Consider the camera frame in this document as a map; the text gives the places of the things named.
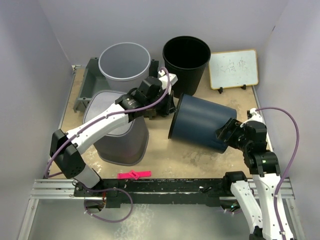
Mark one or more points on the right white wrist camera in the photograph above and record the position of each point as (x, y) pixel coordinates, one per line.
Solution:
(253, 115)

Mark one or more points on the grey ribbed square bin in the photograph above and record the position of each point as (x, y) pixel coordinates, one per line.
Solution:
(126, 145)

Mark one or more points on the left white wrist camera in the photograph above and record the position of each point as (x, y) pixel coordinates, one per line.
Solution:
(162, 76)

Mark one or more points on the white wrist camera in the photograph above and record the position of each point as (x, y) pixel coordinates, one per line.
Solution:
(162, 76)
(253, 115)

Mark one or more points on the light grey round bin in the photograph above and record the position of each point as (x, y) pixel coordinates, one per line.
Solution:
(124, 65)

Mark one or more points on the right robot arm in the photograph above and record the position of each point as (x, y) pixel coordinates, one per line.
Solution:
(265, 216)

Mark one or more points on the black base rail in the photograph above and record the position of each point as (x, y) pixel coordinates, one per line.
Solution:
(211, 192)

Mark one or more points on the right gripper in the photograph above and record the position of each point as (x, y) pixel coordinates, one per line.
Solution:
(233, 125)

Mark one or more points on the grey plastic crate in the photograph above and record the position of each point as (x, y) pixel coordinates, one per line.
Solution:
(93, 82)

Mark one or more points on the pink plastic clip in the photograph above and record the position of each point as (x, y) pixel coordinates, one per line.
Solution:
(134, 175)

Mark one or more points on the black round bin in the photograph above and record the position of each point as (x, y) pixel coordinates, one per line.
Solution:
(187, 58)

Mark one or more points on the small whiteboard on stand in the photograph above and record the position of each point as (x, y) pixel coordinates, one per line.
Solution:
(233, 69)

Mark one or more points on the dark blue round bin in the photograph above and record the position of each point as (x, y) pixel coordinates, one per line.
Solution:
(197, 120)

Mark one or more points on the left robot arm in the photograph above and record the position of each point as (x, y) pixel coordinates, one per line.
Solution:
(115, 125)

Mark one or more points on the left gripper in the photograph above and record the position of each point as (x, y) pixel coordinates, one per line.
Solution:
(170, 108)

